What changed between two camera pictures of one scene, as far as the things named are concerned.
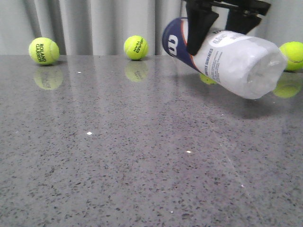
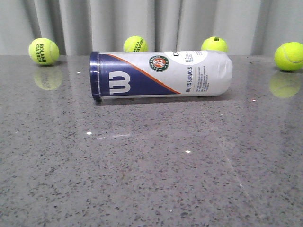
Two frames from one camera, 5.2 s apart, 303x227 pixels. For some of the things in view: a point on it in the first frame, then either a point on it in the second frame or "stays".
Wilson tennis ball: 206,79 → 214,43
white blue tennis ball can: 249,67 → 173,73
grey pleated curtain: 102,27 stays
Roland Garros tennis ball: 44,50 stays
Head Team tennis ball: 136,48 stays
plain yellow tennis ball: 293,51 stays
